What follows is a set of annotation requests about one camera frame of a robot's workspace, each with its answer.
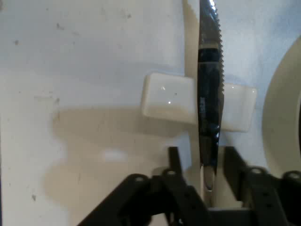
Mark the white ceramic cutlery rest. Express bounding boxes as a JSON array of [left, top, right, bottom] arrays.
[[140, 72, 257, 134]]

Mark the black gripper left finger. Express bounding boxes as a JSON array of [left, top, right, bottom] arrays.
[[77, 146, 210, 226]]

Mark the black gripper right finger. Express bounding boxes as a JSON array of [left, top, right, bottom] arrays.
[[223, 145, 301, 226]]

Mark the serrated steel table knife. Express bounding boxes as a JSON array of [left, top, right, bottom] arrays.
[[197, 0, 226, 209]]

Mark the white round plate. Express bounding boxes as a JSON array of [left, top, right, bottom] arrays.
[[262, 35, 301, 179]]

